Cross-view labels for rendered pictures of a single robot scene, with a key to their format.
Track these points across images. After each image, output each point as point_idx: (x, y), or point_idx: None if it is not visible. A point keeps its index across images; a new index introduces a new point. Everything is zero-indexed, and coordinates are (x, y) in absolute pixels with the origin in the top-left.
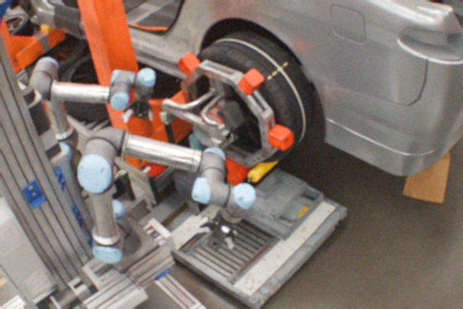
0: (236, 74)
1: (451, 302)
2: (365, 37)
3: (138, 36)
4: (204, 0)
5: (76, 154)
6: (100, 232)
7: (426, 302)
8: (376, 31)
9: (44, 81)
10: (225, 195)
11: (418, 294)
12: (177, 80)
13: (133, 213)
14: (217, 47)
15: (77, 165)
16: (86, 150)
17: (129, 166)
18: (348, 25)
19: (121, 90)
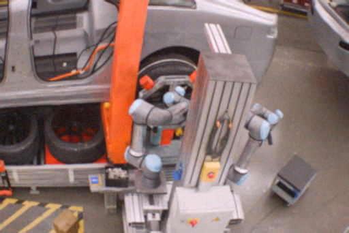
0: (187, 77)
1: (274, 144)
2: (250, 37)
3: (63, 85)
4: (146, 41)
5: (20, 192)
6: (247, 165)
7: (266, 149)
8: (257, 33)
9: (165, 112)
10: (278, 116)
11: (260, 148)
12: (67, 110)
13: (97, 200)
14: (163, 67)
15: (29, 197)
16: (258, 122)
17: (95, 170)
18: (243, 33)
19: (189, 101)
